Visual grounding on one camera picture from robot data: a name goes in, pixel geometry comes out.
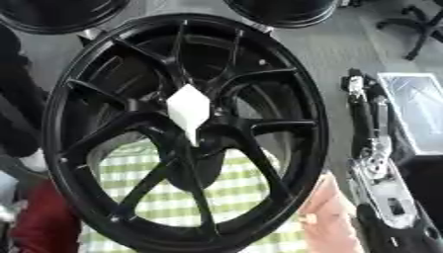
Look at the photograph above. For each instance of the black spoked wheel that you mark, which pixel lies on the black spoked wheel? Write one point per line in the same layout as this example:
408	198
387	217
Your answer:
271	125

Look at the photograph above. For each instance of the person's hand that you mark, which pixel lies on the person's hand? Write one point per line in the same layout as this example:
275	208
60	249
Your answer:
331	217

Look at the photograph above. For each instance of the person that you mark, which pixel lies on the person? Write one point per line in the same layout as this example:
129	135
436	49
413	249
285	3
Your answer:
17	108

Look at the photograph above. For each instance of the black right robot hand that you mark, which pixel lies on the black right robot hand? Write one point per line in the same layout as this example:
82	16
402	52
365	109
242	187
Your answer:
362	125

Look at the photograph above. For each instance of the black office chair base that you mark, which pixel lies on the black office chair base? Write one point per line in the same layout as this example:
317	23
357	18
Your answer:
421	26

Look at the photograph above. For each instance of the black round wheel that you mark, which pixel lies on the black round wheel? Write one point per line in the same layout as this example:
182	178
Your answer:
52	15
288	13

